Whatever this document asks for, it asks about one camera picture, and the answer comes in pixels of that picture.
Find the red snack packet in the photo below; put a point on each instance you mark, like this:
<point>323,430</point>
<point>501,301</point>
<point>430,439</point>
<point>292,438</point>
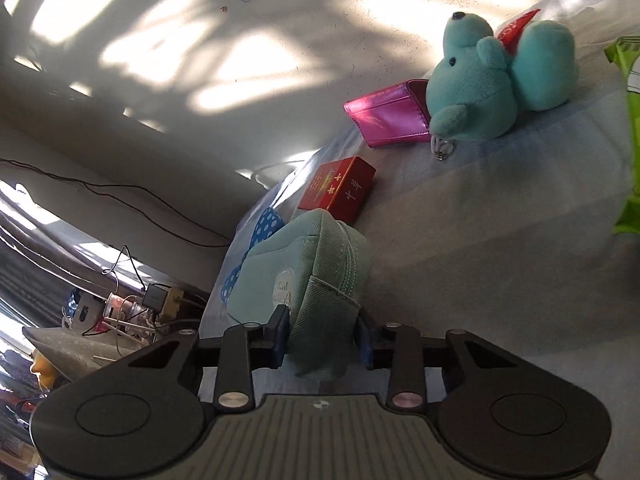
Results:
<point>515,27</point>

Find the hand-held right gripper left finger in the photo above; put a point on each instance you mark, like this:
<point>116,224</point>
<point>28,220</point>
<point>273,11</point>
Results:
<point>282,332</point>

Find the shiny magenta purse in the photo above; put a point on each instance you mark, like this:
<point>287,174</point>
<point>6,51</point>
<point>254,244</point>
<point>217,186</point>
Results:
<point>385,115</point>

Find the striped curtain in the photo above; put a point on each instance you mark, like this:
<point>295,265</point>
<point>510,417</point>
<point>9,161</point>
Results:
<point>50,260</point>

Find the green snack packet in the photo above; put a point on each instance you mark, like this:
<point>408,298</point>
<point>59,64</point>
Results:
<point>631,160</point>

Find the teal fabric zipper pouch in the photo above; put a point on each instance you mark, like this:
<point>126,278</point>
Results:
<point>320,270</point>

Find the yellow toy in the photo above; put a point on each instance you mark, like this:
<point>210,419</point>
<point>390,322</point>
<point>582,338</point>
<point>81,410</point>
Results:
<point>44,370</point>

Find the red cigarette box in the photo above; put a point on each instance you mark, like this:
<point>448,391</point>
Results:
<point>335,185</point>

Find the dark power adapter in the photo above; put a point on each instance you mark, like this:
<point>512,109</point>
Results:
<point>155,296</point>

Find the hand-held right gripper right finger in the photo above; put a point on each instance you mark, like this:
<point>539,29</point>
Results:
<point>363,342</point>

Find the teal plush toy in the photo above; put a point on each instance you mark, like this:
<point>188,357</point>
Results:
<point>470,90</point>

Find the blue polka dot cloth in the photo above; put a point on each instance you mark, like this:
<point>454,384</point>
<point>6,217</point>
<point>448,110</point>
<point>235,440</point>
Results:
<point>265,225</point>

